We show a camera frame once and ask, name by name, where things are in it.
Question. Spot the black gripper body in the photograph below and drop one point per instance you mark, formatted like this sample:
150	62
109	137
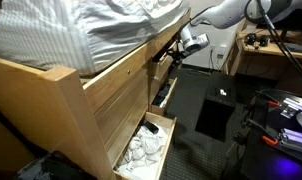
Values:
177	55

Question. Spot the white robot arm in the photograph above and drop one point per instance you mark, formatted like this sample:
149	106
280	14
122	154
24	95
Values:
227	14

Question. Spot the dark clothes in drawer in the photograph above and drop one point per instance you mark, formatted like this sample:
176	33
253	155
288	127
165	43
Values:
164	90

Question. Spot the black object in drawer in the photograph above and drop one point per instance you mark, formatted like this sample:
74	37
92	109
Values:
151	127

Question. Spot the black box on floor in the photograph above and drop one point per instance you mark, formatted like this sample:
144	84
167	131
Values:
218	105

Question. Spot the black headphones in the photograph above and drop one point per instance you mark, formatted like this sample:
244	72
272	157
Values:
252	38

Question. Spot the wooden desk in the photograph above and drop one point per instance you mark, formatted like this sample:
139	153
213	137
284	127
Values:
264	62

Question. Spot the white mattress with sheet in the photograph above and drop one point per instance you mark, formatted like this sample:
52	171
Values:
87	35

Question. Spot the white crumpled clothes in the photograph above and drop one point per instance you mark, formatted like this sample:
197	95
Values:
144	149

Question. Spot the black keyboard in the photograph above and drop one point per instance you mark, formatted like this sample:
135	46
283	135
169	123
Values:
294	47

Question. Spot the black computer monitor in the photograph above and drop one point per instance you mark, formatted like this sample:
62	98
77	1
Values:
291	23

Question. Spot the dark bag on floor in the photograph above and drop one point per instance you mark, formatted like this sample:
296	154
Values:
53	166

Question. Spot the orange handled clamp upper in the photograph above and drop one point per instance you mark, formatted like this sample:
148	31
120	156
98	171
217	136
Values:
269	101

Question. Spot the orange handled clamp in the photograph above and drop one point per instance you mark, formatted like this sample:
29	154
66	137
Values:
267	137
269	101

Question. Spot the orange handled clamp lower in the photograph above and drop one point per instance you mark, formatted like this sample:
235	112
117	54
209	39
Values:
267	137

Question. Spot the aluminium rail bracket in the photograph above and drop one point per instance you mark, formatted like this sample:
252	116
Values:
293	112

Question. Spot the wooden bed frame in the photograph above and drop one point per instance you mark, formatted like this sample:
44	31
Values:
90	122

